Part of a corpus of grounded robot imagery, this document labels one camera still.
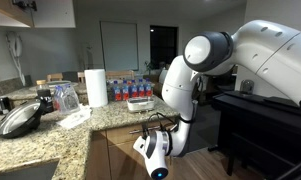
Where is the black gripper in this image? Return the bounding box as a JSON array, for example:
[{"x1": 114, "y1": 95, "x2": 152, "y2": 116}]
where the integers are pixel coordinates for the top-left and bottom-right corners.
[{"x1": 141, "y1": 123, "x2": 149, "y2": 140}]

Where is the Fiji water bottle pack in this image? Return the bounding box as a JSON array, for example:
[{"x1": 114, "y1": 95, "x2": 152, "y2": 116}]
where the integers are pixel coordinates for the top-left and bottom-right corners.
[{"x1": 107, "y1": 79, "x2": 153, "y2": 101}]

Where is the upper wooden cabinet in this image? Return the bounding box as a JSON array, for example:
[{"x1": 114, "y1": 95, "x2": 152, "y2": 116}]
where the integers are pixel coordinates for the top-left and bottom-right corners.
[{"x1": 0, "y1": 0, "x2": 37, "y2": 28}]

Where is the wooden drawer with steel handle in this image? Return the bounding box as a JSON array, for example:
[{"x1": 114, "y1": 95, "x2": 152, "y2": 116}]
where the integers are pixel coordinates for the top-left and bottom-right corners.
[{"x1": 106, "y1": 120, "x2": 173, "y2": 145}]

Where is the white wall phone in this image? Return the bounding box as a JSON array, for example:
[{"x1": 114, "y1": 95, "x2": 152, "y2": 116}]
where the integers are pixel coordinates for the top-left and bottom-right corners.
[{"x1": 6, "y1": 32, "x2": 26, "y2": 86}]

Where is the wooden cabinet door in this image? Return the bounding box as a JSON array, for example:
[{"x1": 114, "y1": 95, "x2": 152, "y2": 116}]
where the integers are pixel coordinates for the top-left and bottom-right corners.
[{"x1": 108, "y1": 140, "x2": 152, "y2": 180}]

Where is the dark jar with tan lid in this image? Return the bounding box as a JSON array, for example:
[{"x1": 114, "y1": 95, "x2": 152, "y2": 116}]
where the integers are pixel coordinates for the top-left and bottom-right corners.
[{"x1": 36, "y1": 80, "x2": 54, "y2": 113}]

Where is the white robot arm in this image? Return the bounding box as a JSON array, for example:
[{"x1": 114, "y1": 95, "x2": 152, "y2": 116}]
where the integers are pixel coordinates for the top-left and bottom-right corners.
[{"x1": 133, "y1": 20, "x2": 301, "y2": 180}]

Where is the black pot lid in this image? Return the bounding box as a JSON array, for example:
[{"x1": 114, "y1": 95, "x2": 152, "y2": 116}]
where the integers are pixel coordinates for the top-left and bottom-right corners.
[{"x1": 0, "y1": 100, "x2": 45, "y2": 139}]

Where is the white plastic container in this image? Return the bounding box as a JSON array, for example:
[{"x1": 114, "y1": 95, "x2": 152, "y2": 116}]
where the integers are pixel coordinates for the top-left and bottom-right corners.
[{"x1": 127, "y1": 97, "x2": 154, "y2": 112}]

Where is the white whiteboard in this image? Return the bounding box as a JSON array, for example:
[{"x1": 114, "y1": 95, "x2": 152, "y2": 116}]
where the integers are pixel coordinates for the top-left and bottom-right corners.
[{"x1": 101, "y1": 21, "x2": 138, "y2": 71}]

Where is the white paper towel roll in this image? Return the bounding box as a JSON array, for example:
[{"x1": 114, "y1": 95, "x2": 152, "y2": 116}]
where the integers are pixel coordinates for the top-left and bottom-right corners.
[{"x1": 84, "y1": 69, "x2": 108, "y2": 108}]

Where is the white paper sheet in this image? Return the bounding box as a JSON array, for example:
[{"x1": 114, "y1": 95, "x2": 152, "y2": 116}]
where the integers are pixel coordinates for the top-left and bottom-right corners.
[{"x1": 57, "y1": 105, "x2": 92, "y2": 129}]

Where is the clear plastic bottle bag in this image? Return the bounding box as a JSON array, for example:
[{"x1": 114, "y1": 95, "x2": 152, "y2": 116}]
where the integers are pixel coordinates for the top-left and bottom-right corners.
[{"x1": 54, "y1": 84, "x2": 79, "y2": 114}]

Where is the black coffee mug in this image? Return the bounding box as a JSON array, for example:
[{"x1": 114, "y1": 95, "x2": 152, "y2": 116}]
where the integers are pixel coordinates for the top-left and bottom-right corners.
[{"x1": 0, "y1": 96, "x2": 11, "y2": 115}]

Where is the black digital piano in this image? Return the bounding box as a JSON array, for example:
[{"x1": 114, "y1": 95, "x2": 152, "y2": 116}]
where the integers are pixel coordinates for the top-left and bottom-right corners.
[{"x1": 211, "y1": 91, "x2": 301, "y2": 180}]

